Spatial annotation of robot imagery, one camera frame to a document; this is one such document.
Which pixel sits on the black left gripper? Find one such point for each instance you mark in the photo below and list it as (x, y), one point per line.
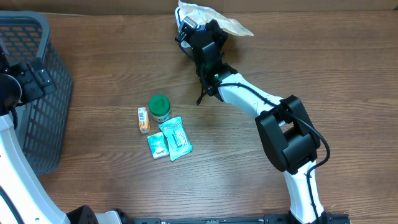
(28, 73)

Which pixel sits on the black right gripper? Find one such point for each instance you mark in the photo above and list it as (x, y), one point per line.
(219, 34)

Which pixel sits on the cream brown snack pouch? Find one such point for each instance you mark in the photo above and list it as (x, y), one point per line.
(204, 14)

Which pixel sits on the green lid seasoning jar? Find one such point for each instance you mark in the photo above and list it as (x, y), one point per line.
(160, 108)

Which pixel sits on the small orange carton box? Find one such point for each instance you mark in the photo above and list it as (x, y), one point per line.
(143, 119)

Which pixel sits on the teal snack packet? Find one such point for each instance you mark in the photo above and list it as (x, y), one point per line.
(177, 140)

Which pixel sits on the small teal tissue pack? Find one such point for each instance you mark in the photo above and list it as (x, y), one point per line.
(158, 145)

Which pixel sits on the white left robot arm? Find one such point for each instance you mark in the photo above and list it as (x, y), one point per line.
(23, 199)

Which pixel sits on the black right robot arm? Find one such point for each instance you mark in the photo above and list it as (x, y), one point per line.
(287, 134)

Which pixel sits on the grey plastic mesh basket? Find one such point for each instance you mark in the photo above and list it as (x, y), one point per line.
(41, 124)

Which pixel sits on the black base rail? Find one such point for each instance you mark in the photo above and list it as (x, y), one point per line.
(327, 218)

